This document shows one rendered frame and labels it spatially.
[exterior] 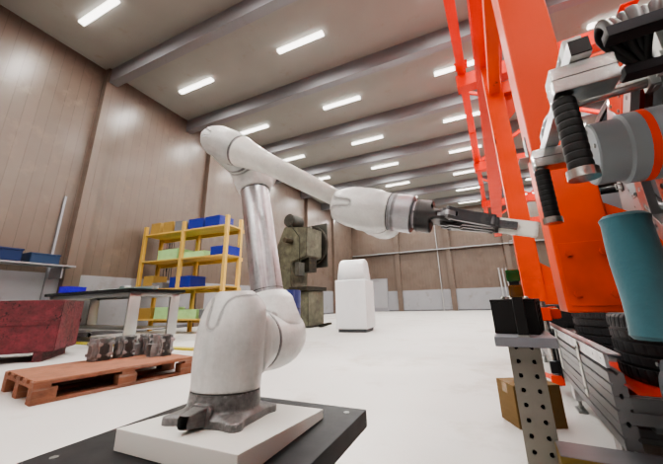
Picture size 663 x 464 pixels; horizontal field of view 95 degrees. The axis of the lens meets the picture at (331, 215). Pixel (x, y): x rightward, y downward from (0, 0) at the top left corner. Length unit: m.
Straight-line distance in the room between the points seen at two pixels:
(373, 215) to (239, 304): 0.37
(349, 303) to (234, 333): 5.86
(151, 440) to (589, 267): 1.24
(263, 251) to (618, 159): 0.88
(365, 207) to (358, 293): 5.82
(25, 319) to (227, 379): 4.48
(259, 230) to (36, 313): 4.27
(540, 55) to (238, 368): 1.49
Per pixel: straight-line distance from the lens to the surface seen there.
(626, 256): 0.89
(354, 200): 0.72
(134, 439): 0.80
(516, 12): 1.72
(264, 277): 0.97
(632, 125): 0.80
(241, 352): 0.75
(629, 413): 1.42
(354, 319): 6.53
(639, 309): 0.89
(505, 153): 3.47
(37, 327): 5.09
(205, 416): 0.76
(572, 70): 0.70
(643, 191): 1.09
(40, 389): 2.86
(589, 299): 1.27
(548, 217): 0.95
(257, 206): 1.06
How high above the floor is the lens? 0.56
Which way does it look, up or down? 16 degrees up
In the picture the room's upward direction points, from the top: 1 degrees counter-clockwise
